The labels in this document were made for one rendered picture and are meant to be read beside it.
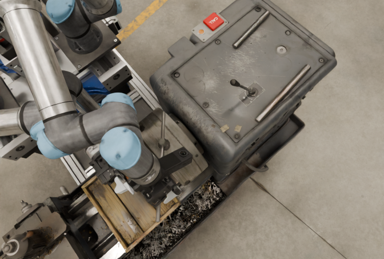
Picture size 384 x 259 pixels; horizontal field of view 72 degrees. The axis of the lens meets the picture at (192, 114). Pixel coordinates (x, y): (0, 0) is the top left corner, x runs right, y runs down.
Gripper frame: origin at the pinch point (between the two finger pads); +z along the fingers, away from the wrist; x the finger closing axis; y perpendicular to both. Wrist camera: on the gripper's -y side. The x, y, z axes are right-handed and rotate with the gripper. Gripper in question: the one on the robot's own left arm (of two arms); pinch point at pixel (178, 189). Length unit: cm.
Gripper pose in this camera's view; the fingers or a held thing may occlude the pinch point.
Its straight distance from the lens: 83.4
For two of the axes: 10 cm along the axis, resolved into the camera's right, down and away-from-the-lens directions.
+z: 2.7, 5.3, 8.1
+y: -7.5, 6.4, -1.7
